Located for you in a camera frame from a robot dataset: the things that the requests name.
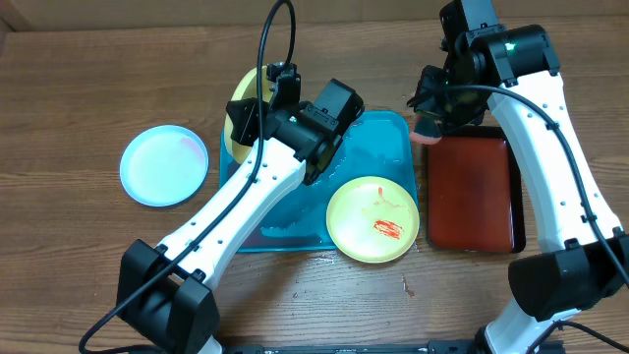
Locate orange sponge with green pad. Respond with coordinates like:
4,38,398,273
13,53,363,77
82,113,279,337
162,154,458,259
409,115,442,146

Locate light blue plate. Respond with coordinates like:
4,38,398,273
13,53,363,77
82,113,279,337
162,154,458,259
119,125,210,207

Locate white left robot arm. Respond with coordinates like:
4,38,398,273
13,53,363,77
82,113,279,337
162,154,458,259
117,64,364,353

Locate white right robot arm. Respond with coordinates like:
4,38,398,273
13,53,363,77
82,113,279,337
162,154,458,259
408,0,628,353

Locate black tray with red water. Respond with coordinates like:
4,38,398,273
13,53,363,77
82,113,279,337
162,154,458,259
427,126,526,254

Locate teal plastic tray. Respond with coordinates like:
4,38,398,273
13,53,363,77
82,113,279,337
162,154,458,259
239,110,418,253

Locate cardboard back panel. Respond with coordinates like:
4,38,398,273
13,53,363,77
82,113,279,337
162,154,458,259
1,0,628,31

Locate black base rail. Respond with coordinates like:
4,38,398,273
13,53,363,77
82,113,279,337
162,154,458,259
223,340,474,354

